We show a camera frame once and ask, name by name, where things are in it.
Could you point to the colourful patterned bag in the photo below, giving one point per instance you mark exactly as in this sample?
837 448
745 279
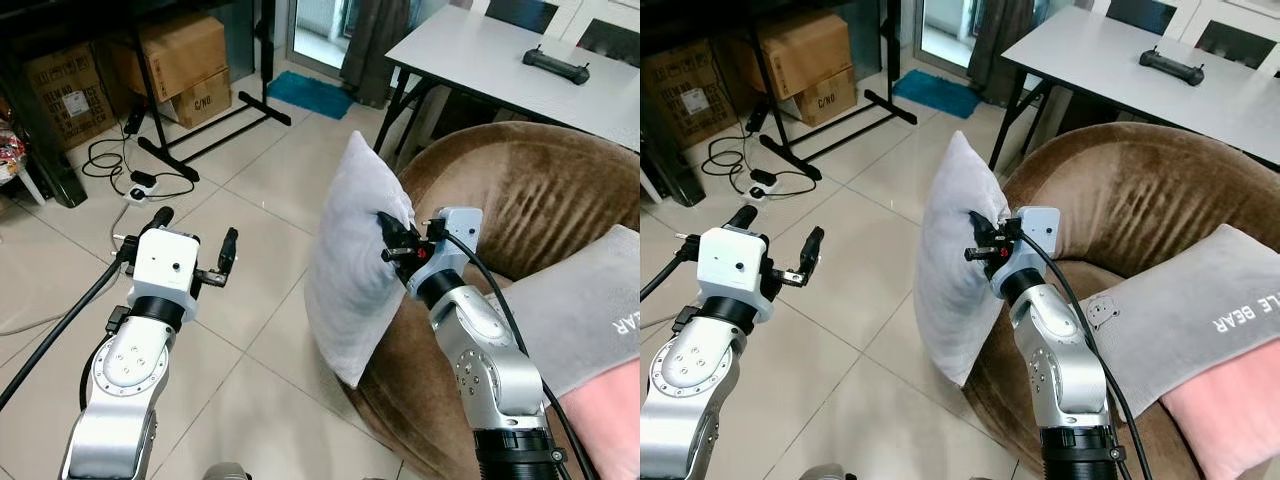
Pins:
8 150

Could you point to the white table with black legs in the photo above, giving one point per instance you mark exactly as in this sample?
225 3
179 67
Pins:
480 60
1100 60

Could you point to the pink pillow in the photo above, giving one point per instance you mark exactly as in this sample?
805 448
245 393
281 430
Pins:
610 420
1230 420

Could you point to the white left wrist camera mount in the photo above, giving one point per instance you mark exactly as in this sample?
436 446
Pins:
165 262
735 265

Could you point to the brown round velvet sofa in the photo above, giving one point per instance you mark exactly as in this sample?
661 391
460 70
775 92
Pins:
530 190
1130 190

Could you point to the small printed cardboard box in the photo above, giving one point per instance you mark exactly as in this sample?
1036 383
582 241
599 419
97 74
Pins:
825 100
200 100

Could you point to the white power strip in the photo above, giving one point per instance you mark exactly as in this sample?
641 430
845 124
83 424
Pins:
762 192
137 194

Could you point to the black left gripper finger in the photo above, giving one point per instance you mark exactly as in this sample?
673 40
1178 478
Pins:
813 248
742 217
160 219
228 250

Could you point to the grey brown curtain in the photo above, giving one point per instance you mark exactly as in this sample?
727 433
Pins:
1000 40
375 40

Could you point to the grey robot leg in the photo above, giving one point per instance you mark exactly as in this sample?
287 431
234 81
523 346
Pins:
225 472
822 472

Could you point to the cardboard box with white label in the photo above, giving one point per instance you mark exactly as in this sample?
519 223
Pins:
690 95
70 90

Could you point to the black metal desk frame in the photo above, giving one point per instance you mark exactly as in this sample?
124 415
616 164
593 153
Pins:
887 60
262 60

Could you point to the plain grey pillow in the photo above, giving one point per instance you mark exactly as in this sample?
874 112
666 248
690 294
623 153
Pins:
350 280
955 280

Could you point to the blue floor mat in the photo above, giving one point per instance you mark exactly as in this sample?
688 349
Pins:
310 95
935 95

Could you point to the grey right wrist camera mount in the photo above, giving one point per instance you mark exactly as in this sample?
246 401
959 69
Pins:
460 235
1035 235

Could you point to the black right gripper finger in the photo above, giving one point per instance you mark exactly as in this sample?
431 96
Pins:
396 256
982 256
394 226
985 226

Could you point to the grey pillow with bear print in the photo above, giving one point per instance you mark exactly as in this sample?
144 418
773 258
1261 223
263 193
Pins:
570 320
1180 320

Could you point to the black remote controller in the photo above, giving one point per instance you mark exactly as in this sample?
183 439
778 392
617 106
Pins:
556 64
1172 66

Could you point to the black power adapter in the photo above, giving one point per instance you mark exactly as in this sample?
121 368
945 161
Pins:
768 177
144 178

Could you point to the glass door with white frame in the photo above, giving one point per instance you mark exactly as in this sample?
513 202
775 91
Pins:
318 30
945 30

